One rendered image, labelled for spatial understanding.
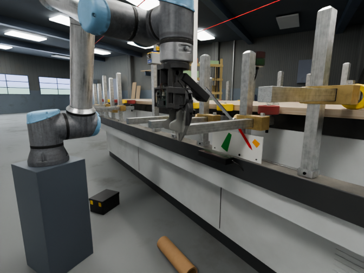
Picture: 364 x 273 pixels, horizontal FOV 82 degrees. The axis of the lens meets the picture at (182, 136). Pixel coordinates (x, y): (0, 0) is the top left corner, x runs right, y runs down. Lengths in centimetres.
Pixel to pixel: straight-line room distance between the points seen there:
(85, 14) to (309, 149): 71
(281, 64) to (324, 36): 909
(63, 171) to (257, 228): 104
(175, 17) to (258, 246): 112
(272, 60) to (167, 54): 936
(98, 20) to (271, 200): 78
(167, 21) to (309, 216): 71
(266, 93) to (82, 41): 94
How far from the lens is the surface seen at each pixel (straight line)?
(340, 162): 94
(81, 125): 126
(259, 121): 80
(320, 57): 72
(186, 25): 58
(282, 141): 102
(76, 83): 122
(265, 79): 982
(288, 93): 48
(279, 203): 85
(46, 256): 138
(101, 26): 60
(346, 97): 68
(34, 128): 124
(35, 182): 121
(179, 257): 132
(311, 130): 72
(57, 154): 125
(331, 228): 80
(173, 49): 56
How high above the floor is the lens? 94
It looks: 11 degrees down
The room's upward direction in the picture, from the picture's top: straight up
